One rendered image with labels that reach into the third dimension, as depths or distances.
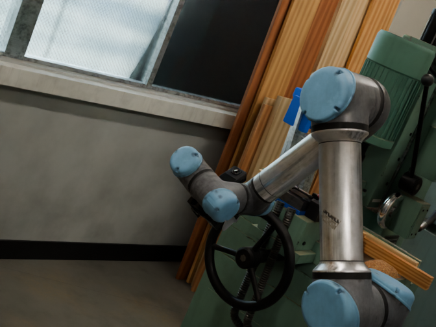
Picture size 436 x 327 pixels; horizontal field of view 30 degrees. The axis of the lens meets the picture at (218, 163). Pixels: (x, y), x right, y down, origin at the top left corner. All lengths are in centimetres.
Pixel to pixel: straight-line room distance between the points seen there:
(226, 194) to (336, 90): 38
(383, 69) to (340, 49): 197
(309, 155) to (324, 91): 24
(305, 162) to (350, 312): 41
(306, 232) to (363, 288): 67
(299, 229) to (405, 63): 55
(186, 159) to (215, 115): 203
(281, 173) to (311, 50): 229
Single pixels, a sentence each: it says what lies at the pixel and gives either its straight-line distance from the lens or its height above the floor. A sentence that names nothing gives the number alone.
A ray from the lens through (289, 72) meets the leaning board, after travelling 399.
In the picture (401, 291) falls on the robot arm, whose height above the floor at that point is 105.
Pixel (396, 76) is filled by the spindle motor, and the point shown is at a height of 140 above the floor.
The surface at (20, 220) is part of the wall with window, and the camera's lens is 359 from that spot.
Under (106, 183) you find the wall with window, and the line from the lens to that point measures 375.
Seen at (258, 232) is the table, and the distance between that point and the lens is 230.
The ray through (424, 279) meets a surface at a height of 93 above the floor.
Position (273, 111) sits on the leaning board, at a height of 96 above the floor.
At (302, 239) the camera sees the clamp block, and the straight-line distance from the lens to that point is 224.
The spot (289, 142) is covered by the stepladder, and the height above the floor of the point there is 95.
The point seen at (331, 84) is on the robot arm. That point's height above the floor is 137.
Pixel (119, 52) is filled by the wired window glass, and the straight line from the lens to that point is 358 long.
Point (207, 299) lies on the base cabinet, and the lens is 253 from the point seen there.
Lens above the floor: 151
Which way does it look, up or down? 13 degrees down
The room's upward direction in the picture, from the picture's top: 23 degrees clockwise
